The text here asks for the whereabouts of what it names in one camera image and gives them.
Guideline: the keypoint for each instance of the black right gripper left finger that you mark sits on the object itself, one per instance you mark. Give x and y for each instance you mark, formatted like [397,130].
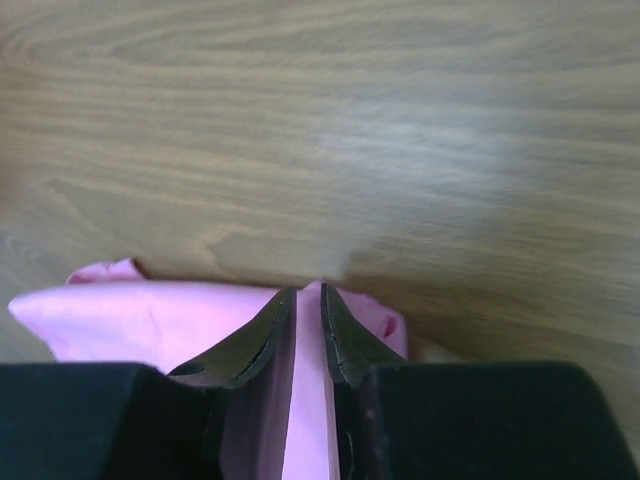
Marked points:
[221,415]

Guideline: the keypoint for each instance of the light pink t shirt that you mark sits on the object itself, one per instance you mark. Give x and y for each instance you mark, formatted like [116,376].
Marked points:
[111,313]

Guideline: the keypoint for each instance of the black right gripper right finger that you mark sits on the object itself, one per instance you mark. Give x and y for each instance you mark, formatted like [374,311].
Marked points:
[505,420]

